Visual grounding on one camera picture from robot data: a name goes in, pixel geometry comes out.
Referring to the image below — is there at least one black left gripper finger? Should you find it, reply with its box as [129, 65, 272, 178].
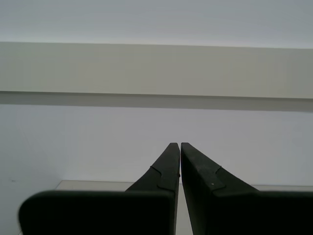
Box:
[18, 142, 181, 235]
[180, 142, 313, 235]

